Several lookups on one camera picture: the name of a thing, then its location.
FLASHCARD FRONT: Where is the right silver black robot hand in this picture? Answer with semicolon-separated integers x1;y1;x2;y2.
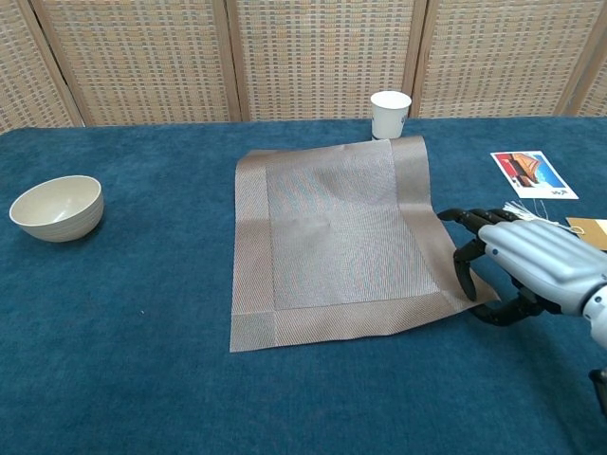
436;207;607;329

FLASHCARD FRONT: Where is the brown woven placemat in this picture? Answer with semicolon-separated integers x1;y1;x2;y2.
228;135;502;355

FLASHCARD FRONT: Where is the beige bowl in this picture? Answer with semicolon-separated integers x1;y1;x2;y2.
8;174;105;244

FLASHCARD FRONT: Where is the brown bookmark with white tassel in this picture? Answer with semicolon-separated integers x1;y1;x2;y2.
497;198;607;252

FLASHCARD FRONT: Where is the white-bordered photo postcard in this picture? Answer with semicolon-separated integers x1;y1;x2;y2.
489;150;580;200

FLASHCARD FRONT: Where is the white paper cup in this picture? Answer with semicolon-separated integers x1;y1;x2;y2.
369;90;413;141

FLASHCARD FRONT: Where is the blue table cloth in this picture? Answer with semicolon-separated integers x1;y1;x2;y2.
0;116;607;455

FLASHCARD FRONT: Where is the woven bamboo folding screen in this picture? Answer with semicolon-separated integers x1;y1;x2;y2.
0;0;607;136

